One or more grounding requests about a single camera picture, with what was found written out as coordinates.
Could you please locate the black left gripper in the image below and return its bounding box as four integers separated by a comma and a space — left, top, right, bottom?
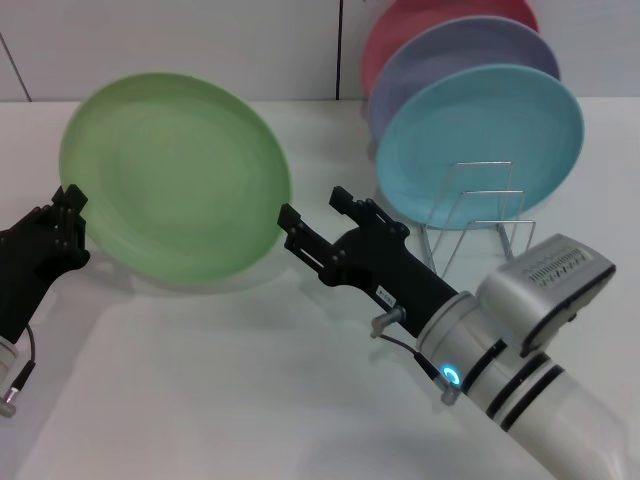
0, 183, 91, 344

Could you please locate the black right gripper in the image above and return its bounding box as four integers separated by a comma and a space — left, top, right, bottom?
277, 185, 459, 336

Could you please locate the green round plate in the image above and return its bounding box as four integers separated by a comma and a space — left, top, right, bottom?
58, 72, 294, 291

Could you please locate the cyan round plate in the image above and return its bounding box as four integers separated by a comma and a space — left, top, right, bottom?
374, 64, 586, 231

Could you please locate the purple round plate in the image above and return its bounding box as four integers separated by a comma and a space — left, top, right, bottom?
367, 14, 562, 146

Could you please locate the red round plate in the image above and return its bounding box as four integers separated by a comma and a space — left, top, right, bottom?
362, 0, 541, 99

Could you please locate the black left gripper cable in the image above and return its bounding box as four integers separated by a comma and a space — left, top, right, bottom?
0, 323, 39, 417

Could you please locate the silver wire plate rack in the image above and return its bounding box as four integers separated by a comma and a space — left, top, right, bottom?
419, 160, 538, 276

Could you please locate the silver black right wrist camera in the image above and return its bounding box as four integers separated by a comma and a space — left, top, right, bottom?
477, 233, 617, 357

